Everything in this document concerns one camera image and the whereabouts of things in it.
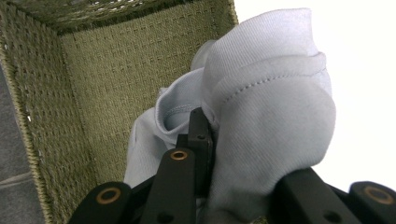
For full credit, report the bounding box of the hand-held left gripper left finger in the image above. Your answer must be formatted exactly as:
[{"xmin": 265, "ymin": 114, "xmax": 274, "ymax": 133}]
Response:
[{"xmin": 176, "ymin": 107, "xmax": 217, "ymax": 198}]

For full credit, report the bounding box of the light grey garment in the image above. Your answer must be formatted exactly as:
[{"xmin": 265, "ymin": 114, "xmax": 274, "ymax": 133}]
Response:
[{"xmin": 123, "ymin": 7, "xmax": 337, "ymax": 224}]

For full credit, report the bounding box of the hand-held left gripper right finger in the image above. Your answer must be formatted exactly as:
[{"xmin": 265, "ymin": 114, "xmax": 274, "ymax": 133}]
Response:
[{"xmin": 270, "ymin": 167, "xmax": 362, "ymax": 224}]

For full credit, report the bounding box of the olive woven basket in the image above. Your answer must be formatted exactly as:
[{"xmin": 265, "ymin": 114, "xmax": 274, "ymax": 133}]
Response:
[{"xmin": 0, "ymin": 0, "xmax": 239, "ymax": 224}]

